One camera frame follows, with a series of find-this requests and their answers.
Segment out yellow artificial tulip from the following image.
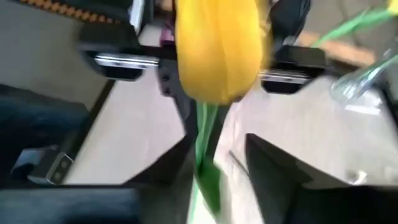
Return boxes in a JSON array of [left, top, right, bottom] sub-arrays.
[[174, 0, 271, 218], [312, 0, 398, 47]]

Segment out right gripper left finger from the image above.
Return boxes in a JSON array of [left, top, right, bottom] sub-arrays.
[[18, 134, 200, 224]]

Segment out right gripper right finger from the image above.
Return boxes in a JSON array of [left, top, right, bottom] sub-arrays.
[[245, 133, 398, 224]]

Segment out black strip with orange dots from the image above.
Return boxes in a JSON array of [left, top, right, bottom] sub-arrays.
[[18, 0, 122, 25]]

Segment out wide clear glass vase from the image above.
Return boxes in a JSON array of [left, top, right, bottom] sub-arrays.
[[331, 46, 398, 105]]

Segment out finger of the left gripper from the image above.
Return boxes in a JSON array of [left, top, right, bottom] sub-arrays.
[[158, 58, 200, 138]]

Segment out grey metal bracket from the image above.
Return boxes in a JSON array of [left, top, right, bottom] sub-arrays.
[[12, 146, 74, 186]]

